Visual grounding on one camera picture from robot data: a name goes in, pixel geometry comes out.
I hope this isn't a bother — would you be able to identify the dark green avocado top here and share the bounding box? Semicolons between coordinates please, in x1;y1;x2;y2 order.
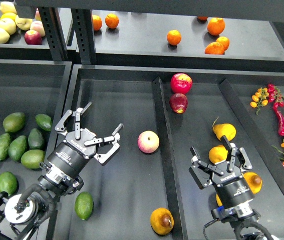
35;113;53;132

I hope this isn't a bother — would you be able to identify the black shelf post left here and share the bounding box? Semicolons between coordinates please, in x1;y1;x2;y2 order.
38;6;68;61

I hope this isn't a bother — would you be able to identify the black shelf post right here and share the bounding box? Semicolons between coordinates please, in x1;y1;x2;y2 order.
71;8;97;65

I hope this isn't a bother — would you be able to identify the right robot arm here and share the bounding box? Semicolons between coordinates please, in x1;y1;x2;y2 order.
189;135;277;240

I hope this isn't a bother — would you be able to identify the yellow pear with brown end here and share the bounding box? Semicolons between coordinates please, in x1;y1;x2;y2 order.
150;207;174;236

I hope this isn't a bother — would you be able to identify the black tray divider right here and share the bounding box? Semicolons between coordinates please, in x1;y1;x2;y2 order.
219;79;284;195

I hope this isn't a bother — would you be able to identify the black tray divider left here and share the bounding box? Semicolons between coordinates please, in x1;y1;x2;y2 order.
152;77;188;240

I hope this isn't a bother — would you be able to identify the orange cherry tomato bunch left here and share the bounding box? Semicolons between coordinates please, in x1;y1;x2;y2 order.
250;87;269;115

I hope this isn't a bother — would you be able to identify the black tray divider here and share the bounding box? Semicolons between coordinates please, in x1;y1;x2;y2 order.
152;77;188;240
219;79;284;195

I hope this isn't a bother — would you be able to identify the black middle tray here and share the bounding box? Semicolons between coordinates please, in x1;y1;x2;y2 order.
48;65;284;240

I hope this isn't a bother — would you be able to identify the black tray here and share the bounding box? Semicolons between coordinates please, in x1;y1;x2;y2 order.
48;65;284;240
0;58;73;240

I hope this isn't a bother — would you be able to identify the yellow pear brown spot right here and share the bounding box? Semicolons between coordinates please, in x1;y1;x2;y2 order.
243;172;262;194

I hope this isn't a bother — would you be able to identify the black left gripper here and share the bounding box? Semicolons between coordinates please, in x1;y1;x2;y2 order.
47;101;123;177

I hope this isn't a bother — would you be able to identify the red chili pepper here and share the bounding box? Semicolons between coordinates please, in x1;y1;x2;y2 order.
272;102;284;137

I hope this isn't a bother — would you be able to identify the green avocado centre pile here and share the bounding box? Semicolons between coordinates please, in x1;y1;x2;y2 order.
8;135;28;162

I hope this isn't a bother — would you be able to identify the yellow pear lower right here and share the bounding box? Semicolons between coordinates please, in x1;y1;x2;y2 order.
215;194;222;207

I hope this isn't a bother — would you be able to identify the red apple on left shelf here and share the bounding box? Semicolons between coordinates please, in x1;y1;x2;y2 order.
24;30;42;45

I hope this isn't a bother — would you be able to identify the light green avocado front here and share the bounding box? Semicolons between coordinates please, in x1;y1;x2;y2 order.
21;149;45;169

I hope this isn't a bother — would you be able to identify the black left tray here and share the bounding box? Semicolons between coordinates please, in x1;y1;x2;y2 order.
0;58;73;240

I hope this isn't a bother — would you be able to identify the light green avocado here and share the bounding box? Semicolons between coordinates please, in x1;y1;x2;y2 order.
3;112;26;133
21;149;45;169

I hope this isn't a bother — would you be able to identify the red cherry tomato bunch top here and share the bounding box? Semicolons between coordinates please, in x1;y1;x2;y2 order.
267;83;284;107

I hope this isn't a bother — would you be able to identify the yellow pear with stem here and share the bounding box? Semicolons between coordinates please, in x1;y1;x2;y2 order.
212;117;236;141

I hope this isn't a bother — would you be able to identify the bright green avocado lower left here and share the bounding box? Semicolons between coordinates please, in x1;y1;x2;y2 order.
0;171;18;196

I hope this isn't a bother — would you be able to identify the pink apple centre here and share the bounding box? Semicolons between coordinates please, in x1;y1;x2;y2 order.
138;130;159;154

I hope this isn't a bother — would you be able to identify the dark red apple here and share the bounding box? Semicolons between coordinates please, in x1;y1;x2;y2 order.
169;93;188;114

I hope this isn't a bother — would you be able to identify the orange on shelf far left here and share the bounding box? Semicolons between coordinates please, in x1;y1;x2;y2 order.
92;14;102;31

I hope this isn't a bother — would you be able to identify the bright red apple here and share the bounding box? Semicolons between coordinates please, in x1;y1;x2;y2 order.
170;73;193;95

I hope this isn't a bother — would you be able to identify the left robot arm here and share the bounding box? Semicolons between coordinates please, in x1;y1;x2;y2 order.
0;104;123;240

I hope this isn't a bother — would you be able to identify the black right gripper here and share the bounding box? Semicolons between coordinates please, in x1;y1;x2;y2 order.
189;135;254;209

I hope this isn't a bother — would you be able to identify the round yellow pear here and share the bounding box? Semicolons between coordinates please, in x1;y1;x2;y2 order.
208;145;228;164

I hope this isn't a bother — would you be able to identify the black shelf post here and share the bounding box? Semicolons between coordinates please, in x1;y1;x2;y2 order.
71;8;97;65
38;6;68;61

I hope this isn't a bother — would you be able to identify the light green avocado top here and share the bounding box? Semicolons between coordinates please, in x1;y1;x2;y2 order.
3;112;26;133

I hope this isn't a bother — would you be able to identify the pale pink apple on shelf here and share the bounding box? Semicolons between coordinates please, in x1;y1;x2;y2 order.
30;20;46;38

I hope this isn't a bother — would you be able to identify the dark avocado middle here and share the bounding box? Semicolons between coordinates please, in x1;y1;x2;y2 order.
28;128;46;150

